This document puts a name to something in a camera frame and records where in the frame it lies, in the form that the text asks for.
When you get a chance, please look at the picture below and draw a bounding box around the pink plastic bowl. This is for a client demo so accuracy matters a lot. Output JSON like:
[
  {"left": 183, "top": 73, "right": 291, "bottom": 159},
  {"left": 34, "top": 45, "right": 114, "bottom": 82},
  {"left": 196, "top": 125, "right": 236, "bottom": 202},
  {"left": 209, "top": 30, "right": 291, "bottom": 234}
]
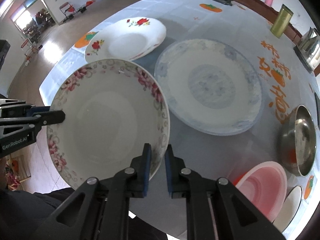
[{"left": 233, "top": 161, "right": 287, "bottom": 222}]

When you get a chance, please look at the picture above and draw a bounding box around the white enamel bowl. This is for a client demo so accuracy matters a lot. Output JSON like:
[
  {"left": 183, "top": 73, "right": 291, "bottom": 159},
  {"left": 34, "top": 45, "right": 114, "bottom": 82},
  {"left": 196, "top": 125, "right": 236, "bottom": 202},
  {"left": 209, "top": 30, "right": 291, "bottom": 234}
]
[{"left": 273, "top": 185, "right": 303, "bottom": 232}]

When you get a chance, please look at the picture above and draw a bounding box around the pink floral rim plate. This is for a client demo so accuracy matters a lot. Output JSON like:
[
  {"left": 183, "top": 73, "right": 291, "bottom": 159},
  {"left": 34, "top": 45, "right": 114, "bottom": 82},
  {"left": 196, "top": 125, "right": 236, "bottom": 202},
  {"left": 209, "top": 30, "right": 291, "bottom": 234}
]
[{"left": 47, "top": 59, "right": 170, "bottom": 189}]

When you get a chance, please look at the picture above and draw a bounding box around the stainless steel bowl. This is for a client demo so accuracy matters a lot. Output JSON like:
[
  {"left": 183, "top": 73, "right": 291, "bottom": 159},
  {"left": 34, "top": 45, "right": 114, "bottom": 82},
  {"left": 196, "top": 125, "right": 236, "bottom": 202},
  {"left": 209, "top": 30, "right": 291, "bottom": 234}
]
[{"left": 277, "top": 105, "right": 316, "bottom": 177}]

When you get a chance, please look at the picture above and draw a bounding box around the red flower white plate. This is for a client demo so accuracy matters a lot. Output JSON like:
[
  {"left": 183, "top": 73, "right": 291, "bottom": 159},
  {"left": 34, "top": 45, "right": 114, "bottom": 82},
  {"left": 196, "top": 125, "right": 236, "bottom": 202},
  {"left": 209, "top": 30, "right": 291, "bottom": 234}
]
[{"left": 85, "top": 17, "right": 167, "bottom": 63}]

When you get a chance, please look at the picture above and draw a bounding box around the red folding chair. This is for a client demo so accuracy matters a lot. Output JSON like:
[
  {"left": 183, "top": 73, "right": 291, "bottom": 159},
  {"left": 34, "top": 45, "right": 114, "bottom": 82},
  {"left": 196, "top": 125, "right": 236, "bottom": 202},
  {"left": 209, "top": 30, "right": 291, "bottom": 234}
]
[{"left": 59, "top": 2, "right": 76, "bottom": 23}]

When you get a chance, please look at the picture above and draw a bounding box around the blue pattern large plate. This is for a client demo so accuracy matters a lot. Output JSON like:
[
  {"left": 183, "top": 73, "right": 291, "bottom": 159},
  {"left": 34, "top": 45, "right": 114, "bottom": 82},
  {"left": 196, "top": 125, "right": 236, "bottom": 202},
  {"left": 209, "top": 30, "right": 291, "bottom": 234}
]
[{"left": 154, "top": 38, "right": 263, "bottom": 136}]

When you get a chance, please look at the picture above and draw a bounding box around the persimmon print tablecloth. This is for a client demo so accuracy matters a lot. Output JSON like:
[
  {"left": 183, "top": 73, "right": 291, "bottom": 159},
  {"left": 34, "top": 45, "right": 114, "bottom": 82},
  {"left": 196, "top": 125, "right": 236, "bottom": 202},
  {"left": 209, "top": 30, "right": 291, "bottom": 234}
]
[{"left": 40, "top": 0, "right": 319, "bottom": 239}]

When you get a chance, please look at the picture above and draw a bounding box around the stainless electric kettle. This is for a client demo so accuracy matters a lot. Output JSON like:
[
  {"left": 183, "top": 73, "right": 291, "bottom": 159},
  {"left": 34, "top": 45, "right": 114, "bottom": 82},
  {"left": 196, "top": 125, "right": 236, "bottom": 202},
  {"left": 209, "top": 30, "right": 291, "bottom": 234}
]
[{"left": 293, "top": 28, "right": 319, "bottom": 73}]

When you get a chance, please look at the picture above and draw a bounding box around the brown wooden sideboard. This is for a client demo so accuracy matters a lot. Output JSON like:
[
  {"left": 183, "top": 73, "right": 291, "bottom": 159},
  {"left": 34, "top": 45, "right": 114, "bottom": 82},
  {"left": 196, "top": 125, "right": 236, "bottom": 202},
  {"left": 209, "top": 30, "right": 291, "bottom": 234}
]
[{"left": 152, "top": 0, "right": 320, "bottom": 77}]

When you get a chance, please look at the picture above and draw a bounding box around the green gold tumbler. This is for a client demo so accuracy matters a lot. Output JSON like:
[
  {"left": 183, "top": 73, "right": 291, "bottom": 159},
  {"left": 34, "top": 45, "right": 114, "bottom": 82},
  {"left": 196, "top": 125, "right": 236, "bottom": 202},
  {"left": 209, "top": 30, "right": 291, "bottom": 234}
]
[{"left": 270, "top": 4, "right": 293, "bottom": 38}]

